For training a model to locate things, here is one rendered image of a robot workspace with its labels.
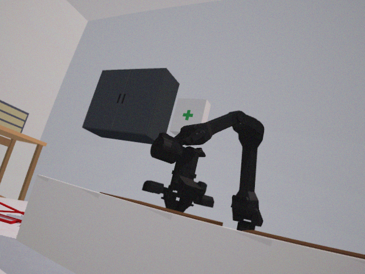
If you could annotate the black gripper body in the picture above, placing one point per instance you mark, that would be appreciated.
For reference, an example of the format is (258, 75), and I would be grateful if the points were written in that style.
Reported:
(158, 188)

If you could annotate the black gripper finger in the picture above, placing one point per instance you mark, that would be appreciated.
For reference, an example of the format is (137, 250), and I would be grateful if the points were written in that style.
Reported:
(181, 206)
(170, 203)

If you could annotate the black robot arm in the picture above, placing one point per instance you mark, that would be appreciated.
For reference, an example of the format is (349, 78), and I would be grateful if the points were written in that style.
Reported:
(250, 134)

